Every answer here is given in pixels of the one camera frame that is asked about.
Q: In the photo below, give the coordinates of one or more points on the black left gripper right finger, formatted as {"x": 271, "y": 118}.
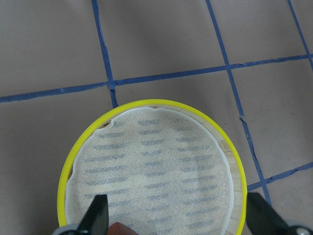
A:
{"x": 262, "y": 219}

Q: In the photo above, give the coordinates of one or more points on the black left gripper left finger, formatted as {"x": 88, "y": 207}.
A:
{"x": 96, "y": 219}

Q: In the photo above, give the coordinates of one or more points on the brown red bun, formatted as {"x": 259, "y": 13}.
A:
{"x": 120, "y": 229}

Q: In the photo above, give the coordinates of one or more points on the yellow steamer layer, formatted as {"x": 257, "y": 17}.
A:
{"x": 166, "y": 168}

